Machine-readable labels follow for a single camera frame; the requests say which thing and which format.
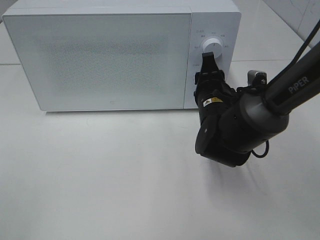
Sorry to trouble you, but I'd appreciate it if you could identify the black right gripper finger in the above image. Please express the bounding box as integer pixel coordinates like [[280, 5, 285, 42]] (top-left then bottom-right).
[[208, 52, 219, 72], [200, 52, 210, 73]]

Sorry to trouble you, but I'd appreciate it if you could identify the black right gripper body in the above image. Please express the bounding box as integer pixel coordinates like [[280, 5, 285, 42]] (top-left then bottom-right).
[[193, 70, 237, 113]]

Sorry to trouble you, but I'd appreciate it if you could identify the white microwave door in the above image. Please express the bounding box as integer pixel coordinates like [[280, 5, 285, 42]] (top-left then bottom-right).
[[4, 14, 191, 112]]

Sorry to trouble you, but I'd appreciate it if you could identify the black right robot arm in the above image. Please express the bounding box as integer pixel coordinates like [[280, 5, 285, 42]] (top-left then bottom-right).
[[194, 45, 320, 167]]

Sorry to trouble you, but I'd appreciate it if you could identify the white upper microwave knob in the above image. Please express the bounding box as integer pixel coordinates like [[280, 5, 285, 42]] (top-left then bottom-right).
[[202, 36, 223, 59]]

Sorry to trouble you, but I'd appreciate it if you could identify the white microwave oven body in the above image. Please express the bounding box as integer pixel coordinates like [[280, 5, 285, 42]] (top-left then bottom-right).
[[2, 5, 241, 112]]

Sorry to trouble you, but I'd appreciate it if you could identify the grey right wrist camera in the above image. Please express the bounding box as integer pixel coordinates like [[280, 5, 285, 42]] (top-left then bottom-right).
[[247, 70, 267, 87]]

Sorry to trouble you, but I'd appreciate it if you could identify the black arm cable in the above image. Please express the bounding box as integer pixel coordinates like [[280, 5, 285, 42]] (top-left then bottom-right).
[[249, 19, 320, 159]]

